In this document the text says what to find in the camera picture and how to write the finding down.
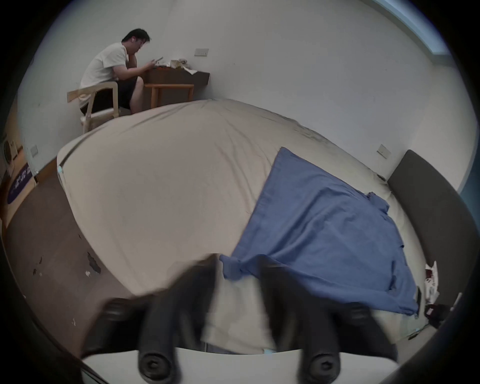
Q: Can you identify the pale wooden chair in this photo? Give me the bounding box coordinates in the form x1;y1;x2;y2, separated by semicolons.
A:
67;81;121;134

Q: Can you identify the bed with beige sheet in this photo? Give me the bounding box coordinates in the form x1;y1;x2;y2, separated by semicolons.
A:
56;98;432;355

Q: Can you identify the dark grey padded headboard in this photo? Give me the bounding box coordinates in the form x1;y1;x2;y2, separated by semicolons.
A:
387;149;474;306

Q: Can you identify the black hand controller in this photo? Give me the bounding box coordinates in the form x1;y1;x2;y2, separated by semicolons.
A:
424;304;451;329

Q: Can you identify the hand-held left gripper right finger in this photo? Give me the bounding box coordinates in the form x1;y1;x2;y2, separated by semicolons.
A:
259;257;399;383

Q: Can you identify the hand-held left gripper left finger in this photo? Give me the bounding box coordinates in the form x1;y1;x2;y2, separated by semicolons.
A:
81;253;222;382

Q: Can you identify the blue shirt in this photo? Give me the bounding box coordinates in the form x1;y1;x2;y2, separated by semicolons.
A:
219;146;420;317

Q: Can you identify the dark wooden desk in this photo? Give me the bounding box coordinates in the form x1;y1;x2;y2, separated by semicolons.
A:
142;58;211;88

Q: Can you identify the wooden stool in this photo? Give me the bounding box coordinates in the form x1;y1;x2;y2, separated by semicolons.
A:
144;83;195;108

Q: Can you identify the white crumpled bag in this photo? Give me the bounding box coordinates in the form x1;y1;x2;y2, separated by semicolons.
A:
424;261;440;305

